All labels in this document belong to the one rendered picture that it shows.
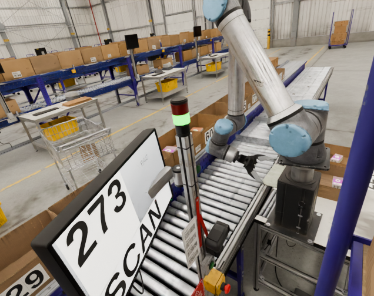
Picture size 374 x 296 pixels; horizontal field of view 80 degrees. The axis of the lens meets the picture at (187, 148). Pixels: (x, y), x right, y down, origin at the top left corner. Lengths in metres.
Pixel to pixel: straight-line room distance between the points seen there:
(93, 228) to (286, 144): 0.74
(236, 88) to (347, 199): 0.92
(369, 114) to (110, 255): 0.54
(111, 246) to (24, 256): 1.01
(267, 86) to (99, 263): 0.80
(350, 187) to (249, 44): 0.73
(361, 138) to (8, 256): 1.52
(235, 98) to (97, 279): 0.97
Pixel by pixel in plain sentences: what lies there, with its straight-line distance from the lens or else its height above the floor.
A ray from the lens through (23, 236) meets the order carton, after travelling 1.52.
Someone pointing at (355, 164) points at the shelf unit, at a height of 1.67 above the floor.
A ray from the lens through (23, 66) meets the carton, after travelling 5.85.
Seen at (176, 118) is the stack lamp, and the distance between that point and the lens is 0.65.
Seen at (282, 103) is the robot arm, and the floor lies 1.54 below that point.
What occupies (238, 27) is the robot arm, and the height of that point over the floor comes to 1.82.
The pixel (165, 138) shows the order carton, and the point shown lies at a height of 1.01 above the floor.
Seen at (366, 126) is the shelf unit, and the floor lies 1.72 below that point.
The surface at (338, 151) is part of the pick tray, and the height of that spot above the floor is 0.80.
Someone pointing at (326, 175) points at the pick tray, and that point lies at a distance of 1.96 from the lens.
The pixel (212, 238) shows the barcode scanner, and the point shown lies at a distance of 0.97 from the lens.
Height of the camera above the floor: 1.83
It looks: 28 degrees down
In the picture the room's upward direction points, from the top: 8 degrees counter-clockwise
